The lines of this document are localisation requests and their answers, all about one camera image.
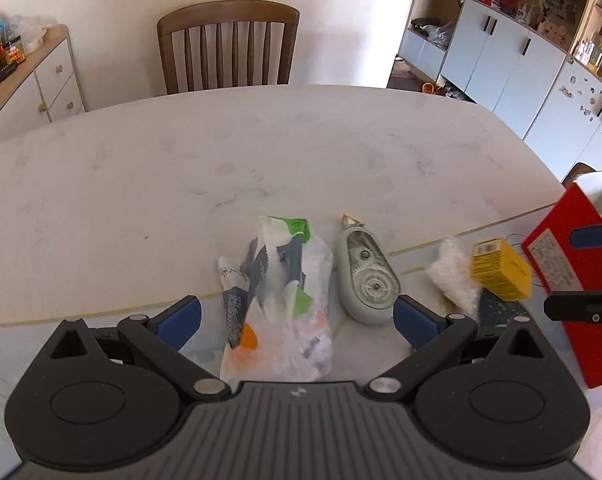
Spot white printed plastic bag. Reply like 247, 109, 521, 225
217, 215, 335, 383

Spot wooden slat-back chair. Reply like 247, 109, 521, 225
157, 0, 301, 96
561, 162, 598, 190

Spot white sideboard with wooden top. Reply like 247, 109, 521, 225
0, 24, 86, 151

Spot white hallway cabinet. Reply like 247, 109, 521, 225
396, 0, 602, 141

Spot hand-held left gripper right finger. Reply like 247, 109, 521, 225
363, 295, 564, 403

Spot grey-green correction tape dispenser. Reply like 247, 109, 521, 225
334, 213, 402, 326

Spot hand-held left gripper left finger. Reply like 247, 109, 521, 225
38, 296, 232, 402

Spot clear plastic bag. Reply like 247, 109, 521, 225
8, 14, 46, 53

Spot grey plastic bag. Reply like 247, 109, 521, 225
426, 22, 453, 47

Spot red cardboard box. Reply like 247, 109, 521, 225
521, 170, 602, 390

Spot small yellow box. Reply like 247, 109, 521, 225
470, 239, 533, 302

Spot white plastic wrap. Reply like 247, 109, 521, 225
425, 236, 482, 313

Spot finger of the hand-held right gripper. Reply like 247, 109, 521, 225
544, 290, 602, 348
568, 217, 602, 250

